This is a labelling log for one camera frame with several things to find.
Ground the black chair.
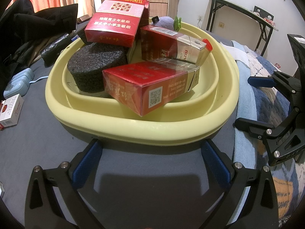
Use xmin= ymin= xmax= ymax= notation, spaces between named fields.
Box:
xmin=253 ymin=5 xmax=274 ymax=21

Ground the pale yellow plastic basin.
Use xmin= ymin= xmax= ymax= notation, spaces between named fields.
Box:
xmin=45 ymin=17 xmax=239 ymax=146

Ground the green clip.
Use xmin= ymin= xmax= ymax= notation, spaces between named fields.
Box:
xmin=173 ymin=16 xmax=183 ymax=31

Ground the light blue case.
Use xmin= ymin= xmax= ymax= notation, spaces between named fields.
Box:
xmin=3 ymin=67 xmax=35 ymax=98

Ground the white and red cigarette pack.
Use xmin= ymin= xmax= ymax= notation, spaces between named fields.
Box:
xmin=0 ymin=94 xmax=25 ymax=129

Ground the purple plush toy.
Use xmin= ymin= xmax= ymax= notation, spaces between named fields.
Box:
xmin=149 ymin=16 xmax=178 ymax=30

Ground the pink and red cigarette box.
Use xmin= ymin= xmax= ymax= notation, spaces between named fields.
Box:
xmin=84 ymin=0 xmax=150 ymax=48

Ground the red and silver cigarette pack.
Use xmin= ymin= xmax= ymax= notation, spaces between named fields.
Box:
xmin=140 ymin=26 xmax=207 ymax=65

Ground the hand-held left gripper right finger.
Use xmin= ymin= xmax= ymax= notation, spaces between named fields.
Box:
xmin=201 ymin=139 xmax=280 ymax=229

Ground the white cloth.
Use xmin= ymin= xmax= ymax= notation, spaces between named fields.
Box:
xmin=220 ymin=42 xmax=250 ymax=60

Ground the red transparent lighter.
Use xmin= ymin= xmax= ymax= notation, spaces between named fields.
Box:
xmin=201 ymin=38 xmax=214 ymax=52

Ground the black-legged folding table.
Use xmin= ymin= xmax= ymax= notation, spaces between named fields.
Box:
xmin=204 ymin=0 xmax=279 ymax=58

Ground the blue white checkered blanket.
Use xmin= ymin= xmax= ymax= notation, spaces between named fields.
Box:
xmin=232 ymin=40 xmax=305 ymax=225

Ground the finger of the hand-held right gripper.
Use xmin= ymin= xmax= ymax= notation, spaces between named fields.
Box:
xmin=234 ymin=107 xmax=305 ymax=167
xmin=248 ymin=70 xmax=305 ymax=101

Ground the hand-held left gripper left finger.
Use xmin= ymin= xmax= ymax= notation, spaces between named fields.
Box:
xmin=24 ymin=138 xmax=103 ymax=229

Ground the plastic-wrapped red cigarette box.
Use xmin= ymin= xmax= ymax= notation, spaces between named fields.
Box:
xmin=102 ymin=61 xmax=201 ymax=117

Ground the light blue cable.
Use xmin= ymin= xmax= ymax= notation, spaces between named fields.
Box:
xmin=29 ymin=75 xmax=49 ymax=85

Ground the black jacket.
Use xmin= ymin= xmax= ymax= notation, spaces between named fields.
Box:
xmin=0 ymin=0 xmax=79 ymax=67

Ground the black plastic bag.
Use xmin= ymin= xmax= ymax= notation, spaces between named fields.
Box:
xmin=40 ymin=32 xmax=79 ymax=67

